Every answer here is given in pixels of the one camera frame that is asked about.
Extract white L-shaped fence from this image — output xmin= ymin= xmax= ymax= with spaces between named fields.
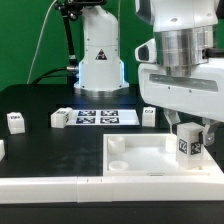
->
xmin=0 ymin=170 xmax=224 ymax=204

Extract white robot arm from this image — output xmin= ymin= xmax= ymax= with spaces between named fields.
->
xmin=76 ymin=0 xmax=224 ymax=145

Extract white cable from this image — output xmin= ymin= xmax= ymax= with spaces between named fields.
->
xmin=26 ymin=0 xmax=58 ymax=85

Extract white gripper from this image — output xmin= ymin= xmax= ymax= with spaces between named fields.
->
xmin=135 ymin=39 xmax=224 ymax=146

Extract black cables at base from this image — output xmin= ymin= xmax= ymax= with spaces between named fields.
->
xmin=31 ymin=66 xmax=80 ymax=85

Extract white square tabletop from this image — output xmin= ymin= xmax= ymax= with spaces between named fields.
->
xmin=103 ymin=134 xmax=222 ymax=176

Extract white block at left edge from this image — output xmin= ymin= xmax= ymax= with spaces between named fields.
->
xmin=0 ymin=140 xmax=5 ymax=162

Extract white sheet with tags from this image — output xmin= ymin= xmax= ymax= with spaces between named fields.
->
xmin=67 ymin=109 xmax=139 ymax=126

